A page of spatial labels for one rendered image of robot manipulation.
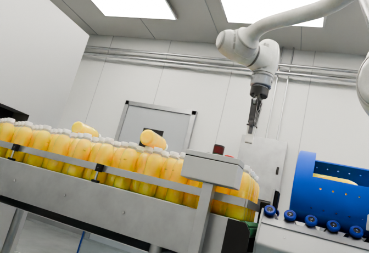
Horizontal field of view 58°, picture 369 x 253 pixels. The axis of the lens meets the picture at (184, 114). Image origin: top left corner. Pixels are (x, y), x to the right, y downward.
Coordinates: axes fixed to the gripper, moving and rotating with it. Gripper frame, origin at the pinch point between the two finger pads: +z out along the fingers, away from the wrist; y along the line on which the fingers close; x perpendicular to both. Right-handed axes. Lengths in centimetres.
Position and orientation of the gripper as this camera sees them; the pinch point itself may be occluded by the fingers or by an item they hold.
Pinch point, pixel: (250, 134)
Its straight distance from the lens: 137.1
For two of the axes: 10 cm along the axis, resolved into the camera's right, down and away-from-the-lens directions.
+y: 3.3, 3.1, 8.9
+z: -2.5, 9.4, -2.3
